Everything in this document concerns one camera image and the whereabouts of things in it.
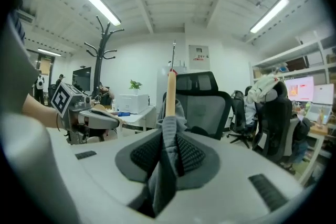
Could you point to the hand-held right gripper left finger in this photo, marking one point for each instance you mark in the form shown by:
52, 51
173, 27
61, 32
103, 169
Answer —
139, 160

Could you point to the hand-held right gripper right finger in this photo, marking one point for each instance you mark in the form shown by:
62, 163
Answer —
199, 162

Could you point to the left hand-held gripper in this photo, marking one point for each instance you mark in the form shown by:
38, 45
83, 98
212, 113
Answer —
63, 98

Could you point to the grey garment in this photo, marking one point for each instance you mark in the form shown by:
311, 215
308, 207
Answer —
165, 178

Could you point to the wooden stick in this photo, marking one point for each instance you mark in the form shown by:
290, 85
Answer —
170, 94

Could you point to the person's left forearm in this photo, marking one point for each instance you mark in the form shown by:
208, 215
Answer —
39, 112

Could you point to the black flat screen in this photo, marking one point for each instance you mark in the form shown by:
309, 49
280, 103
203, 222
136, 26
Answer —
82, 78

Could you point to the white table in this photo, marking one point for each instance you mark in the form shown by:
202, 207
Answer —
136, 118

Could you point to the long ceiling light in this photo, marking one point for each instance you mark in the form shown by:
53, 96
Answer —
49, 52
269, 14
98, 4

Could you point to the small blue object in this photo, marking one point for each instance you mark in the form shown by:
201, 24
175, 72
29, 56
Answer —
124, 114

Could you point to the black coat rack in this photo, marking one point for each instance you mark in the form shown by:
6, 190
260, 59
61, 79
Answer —
99, 65

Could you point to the black mesh office chair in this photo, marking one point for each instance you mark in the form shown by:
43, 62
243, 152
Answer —
199, 110

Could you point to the person's shirt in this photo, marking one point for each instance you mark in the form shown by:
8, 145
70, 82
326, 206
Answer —
15, 73

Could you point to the white printer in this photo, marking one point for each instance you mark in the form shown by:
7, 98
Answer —
134, 103

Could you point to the green potted plant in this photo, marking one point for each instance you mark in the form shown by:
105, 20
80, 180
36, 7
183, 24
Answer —
135, 85

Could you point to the light jacket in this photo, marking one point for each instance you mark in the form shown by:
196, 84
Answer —
262, 87

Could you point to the white desk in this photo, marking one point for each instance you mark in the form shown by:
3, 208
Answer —
319, 144

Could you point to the pink lit monitor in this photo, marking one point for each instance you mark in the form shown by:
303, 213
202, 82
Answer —
299, 89

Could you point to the open laptop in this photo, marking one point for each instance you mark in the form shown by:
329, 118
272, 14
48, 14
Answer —
317, 112

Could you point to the white shelf unit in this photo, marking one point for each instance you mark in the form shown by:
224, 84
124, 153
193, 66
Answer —
288, 60

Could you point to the white framed monitor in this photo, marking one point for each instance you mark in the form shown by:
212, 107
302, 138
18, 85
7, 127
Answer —
324, 94

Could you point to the grey wall panel box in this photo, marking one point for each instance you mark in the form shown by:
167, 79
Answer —
199, 57

